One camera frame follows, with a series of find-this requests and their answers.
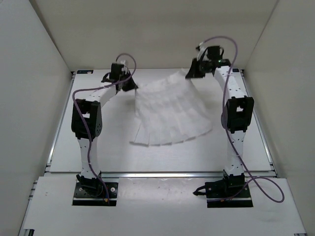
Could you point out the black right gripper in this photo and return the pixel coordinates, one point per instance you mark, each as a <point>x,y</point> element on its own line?
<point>194,73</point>

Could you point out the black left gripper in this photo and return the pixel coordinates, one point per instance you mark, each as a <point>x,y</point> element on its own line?
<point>132,85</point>

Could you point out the white pleated skirt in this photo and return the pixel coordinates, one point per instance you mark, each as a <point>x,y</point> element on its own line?
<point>169,111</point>

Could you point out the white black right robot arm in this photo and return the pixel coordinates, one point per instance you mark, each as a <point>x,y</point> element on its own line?
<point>237,109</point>

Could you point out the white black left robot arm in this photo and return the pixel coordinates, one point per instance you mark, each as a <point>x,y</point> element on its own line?
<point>86,123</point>

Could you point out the dark label sticker left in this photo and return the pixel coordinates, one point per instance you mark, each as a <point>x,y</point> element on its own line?
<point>84,72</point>

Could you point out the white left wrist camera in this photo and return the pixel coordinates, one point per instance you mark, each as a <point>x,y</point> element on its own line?
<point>125,69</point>

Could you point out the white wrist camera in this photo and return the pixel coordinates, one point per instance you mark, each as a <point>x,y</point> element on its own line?
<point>201,49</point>
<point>125,69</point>

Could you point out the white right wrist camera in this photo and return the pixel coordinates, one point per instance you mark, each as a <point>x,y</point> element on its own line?
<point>201,49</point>

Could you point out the aluminium table rail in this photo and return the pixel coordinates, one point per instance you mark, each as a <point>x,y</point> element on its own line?
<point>162,174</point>

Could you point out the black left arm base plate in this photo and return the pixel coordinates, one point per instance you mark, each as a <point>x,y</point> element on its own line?
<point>82,197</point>

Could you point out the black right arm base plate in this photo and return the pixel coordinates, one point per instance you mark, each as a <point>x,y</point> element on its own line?
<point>218,195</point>

